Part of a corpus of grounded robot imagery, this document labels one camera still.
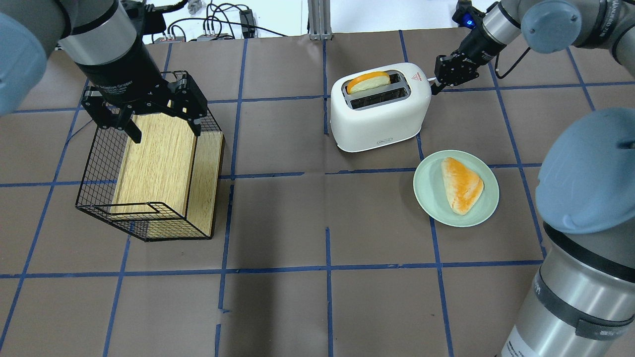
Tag aluminium frame post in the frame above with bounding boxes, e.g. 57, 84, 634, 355
308, 0, 333, 41

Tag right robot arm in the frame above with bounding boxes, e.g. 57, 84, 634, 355
432, 0, 635, 357

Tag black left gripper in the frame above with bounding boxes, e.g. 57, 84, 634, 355
77, 42, 208, 144

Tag black wire basket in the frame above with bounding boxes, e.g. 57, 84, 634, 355
75, 128, 215, 242

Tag light green plate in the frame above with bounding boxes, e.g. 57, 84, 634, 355
413, 150, 500, 228

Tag triangular bread on plate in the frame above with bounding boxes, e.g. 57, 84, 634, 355
442, 157, 485, 216

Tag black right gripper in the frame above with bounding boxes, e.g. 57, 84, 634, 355
431, 27, 506, 95

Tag black cables and connectors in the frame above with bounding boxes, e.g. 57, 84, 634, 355
144, 0, 288, 43

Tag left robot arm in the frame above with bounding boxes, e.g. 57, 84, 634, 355
0, 0, 209, 144

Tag wooden board in basket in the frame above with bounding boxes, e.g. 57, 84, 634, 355
109, 115, 224, 241

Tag toast slice in toaster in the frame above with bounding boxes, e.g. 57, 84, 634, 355
346, 71, 391, 95

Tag white two-slot toaster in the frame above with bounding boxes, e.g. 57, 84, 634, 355
329, 62, 432, 152

